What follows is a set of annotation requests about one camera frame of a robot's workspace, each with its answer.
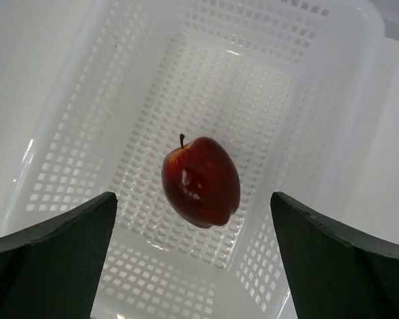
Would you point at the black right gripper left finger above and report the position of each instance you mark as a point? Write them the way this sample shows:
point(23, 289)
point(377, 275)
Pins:
point(52, 269)

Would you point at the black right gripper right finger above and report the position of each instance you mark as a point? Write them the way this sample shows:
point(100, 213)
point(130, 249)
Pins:
point(334, 270)

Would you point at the red fake apple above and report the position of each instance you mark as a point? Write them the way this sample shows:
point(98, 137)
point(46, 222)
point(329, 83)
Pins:
point(201, 183)

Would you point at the white perforated plastic basket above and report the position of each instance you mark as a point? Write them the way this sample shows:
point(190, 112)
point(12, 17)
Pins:
point(292, 90)

